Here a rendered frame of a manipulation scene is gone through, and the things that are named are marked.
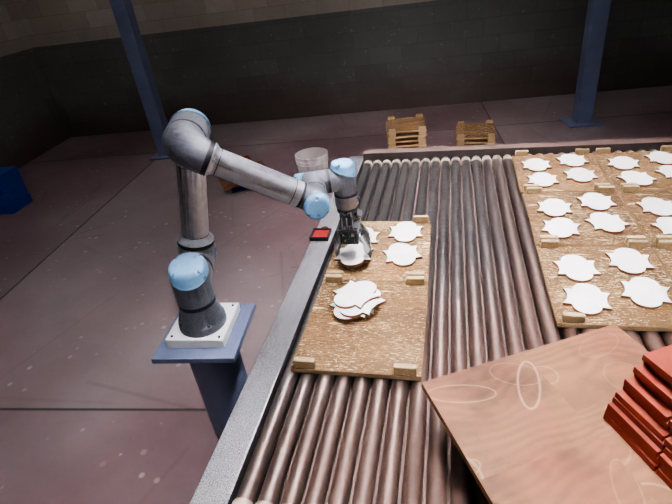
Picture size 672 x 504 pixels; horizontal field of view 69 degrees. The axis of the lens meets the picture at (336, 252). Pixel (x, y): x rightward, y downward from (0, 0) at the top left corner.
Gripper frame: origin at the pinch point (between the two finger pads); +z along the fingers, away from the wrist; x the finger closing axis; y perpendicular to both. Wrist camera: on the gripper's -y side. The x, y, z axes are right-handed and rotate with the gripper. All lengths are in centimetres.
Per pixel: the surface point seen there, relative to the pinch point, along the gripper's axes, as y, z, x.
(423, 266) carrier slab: 1.5, 3.5, 23.9
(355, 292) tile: 22.4, -0.6, 4.2
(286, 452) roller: 75, 5, -4
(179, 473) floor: 29, 98, -83
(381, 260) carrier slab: -2.0, 3.6, 9.2
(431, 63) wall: -517, 46, 11
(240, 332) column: 31.1, 10.3, -33.0
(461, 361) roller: 44, 5, 36
